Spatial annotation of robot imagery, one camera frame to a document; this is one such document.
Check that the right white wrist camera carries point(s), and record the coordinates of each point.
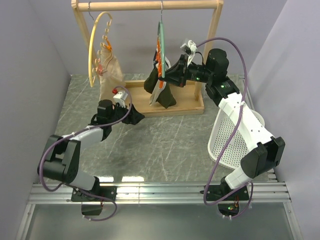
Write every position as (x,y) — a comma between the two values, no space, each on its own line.
(189,47)

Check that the green wire hanger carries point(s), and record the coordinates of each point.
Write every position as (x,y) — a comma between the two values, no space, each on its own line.
(161,43)

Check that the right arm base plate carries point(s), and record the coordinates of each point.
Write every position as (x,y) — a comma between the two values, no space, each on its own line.
(215,192)

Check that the beige underwear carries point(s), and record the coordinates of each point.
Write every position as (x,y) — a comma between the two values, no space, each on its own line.
(112,73)

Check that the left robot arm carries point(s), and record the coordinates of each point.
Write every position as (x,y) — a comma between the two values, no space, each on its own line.
(60,160)

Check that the orange clip on yellow hanger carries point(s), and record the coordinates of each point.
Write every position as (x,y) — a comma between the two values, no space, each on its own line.
(107,45)

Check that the end orange clip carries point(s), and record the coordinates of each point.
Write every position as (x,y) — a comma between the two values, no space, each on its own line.
(162,84)

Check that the wooden clothes rack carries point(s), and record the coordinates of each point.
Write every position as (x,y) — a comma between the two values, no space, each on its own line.
(189,100)

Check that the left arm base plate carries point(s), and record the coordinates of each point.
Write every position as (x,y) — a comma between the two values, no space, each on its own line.
(109,192)

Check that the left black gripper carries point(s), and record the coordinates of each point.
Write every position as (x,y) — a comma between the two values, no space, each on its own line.
(134,116)

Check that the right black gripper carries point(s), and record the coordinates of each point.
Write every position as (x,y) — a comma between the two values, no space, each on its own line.
(174,74)

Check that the pink clip on yellow hanger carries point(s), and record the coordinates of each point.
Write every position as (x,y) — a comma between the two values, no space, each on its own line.
(100,69)

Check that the white perforated plastic basket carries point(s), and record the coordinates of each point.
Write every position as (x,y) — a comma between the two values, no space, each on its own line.
(221,131)

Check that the olive green underwear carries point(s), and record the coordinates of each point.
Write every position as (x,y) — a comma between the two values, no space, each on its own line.
(165,98)

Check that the yellow plastic hanger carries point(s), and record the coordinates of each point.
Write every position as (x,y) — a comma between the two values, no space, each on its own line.
(93,60)

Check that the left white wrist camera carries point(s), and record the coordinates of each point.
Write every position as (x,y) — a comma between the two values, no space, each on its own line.
(120,97)

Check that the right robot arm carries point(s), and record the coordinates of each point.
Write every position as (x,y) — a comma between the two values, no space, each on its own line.
(264,150)

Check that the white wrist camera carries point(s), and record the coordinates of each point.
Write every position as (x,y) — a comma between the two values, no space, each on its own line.
(120,97)
(189,47)

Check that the navy blue underwear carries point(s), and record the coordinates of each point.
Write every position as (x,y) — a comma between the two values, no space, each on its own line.
(156,59)

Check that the aluminium mounting rail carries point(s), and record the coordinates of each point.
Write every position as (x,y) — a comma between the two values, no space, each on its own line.
(161,211)

